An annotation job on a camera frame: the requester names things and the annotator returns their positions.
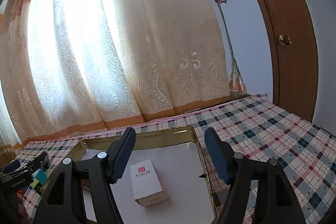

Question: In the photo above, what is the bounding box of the teal plastic block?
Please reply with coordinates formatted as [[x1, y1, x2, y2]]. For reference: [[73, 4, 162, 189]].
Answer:
[[33, 168, 47, 185]]

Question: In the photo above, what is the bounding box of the black hair clip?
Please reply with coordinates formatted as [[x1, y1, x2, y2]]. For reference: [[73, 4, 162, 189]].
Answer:
[[27, 151, 50, 174]]

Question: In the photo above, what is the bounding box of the white red-logo box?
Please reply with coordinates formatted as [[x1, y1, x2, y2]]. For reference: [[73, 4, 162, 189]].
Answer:
[[130, 159, 170, 207]]

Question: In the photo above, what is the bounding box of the plaid tablecloth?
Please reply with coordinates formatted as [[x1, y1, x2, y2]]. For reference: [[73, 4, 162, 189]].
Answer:
[[15, 94, 335, 223]]

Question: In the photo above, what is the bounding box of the white paper tray liner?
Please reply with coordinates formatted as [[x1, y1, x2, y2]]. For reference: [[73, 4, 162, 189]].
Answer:
[[81, 141, 215, 224]]

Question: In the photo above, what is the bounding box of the gold metal tray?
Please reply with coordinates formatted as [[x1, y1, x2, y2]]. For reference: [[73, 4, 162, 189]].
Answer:
[[39, 126, 217, 224]]

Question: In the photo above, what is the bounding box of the cream orange patterned curtain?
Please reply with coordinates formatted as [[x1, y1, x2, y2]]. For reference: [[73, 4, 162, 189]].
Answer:
[[1, 0, 230, 153]]

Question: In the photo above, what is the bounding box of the brass door knob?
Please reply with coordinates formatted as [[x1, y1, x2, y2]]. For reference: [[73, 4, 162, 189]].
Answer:
[[278, 35, 292, 46]]

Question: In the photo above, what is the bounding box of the brown wooden door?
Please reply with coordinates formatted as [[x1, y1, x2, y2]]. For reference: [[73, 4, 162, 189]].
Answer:
[[257, 0, 318, 121]]

